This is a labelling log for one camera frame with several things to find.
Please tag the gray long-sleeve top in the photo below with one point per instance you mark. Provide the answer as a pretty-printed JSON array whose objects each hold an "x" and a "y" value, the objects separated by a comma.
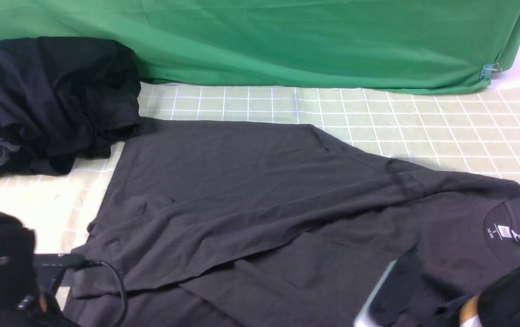
[{"x": 240, "y": 224}]

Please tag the green backdrop cloth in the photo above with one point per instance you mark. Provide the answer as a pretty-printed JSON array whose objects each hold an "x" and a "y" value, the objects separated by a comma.
[{"x": 424, "y": 47}]

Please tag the black clothes pile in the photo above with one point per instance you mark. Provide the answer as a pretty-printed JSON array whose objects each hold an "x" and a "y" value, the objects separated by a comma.
[{"x": 63, "y": 98}]

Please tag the light green checkered tablecloth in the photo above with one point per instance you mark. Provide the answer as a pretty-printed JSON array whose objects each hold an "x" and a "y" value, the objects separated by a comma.
[{"x": 477, "y": 133}]

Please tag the blue binder clip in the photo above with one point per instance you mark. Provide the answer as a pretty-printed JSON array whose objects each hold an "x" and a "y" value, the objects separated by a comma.
[{"x": 490, "y": 71}]

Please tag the silver wrist camera, camera right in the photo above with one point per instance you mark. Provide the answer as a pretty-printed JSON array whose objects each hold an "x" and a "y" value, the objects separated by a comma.
[{"x": 391, "y": 295}]

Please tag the silver wrist camera, camera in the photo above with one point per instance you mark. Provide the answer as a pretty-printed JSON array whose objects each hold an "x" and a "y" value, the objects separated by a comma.
[
  {"x": 391, "y": 295},
  {"x": 50, "y": 269}
]

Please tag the silver wrist camera, camera left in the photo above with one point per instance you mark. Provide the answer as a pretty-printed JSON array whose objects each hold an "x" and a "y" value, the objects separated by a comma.
[{"x": 50, "y": 269}]

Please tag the black robot arm, camera left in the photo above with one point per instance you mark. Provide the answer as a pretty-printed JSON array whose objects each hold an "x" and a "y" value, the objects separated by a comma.
[{"x": 22, "y": 302}]

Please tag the black robot arm, camera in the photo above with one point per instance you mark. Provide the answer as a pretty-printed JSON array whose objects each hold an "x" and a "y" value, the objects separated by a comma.
[
  {"x": 497, "y": 306},
  {"x": 22, "y": 302}
]

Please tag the black robot arm, camera right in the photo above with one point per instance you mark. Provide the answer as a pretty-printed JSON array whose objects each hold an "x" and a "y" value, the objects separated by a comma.
[{"x": 497, "y": 306}]

